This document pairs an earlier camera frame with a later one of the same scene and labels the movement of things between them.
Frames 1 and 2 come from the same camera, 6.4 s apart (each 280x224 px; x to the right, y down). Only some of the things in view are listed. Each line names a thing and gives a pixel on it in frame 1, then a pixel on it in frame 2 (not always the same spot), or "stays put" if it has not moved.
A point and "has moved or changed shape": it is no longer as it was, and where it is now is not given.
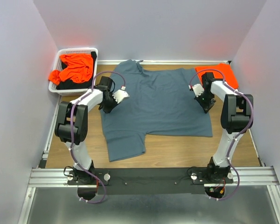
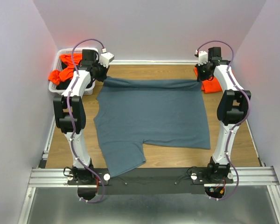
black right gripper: [206, 107] to [199, 76]
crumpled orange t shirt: [79, 68] stays put
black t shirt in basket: [70, 84] stays put
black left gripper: [108, 109] to [103, 76]
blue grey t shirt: [160, 103] has moved or changed shape
